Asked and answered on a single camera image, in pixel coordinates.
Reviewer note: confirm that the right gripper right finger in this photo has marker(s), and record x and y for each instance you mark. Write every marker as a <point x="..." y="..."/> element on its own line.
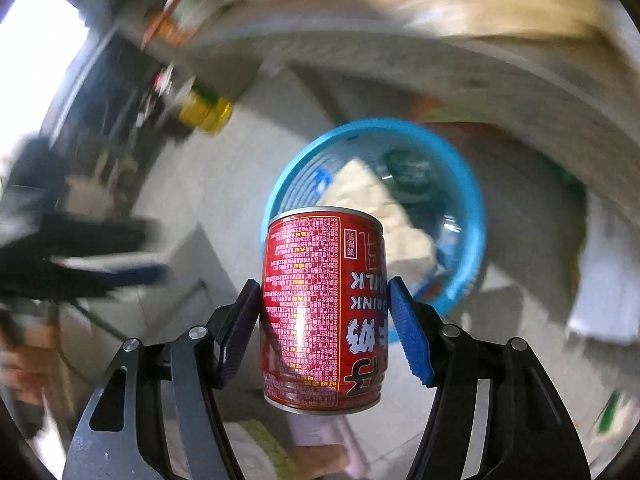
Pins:
<point x="528" y="432"/>

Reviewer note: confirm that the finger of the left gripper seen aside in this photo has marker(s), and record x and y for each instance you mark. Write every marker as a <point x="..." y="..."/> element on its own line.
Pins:
<point x="118" y="273"/>

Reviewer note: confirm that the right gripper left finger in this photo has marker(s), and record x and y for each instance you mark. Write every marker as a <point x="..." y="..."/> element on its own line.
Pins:
<point x="121" y="434"/>

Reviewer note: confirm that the red milk drink can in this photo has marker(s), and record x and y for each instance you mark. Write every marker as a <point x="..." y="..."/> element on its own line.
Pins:
<point x="324" y="327"/>

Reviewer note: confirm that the blue plastic trash basket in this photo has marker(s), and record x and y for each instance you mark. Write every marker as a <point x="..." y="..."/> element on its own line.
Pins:
<point x="424" y="173"/>

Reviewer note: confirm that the person's left hand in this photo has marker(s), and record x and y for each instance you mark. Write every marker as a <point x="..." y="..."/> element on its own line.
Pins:
<point x="27" y="354"/>

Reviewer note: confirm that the yellow capped bottle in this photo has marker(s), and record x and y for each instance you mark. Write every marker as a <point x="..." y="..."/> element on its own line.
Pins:
<point x="205" y="111"/>

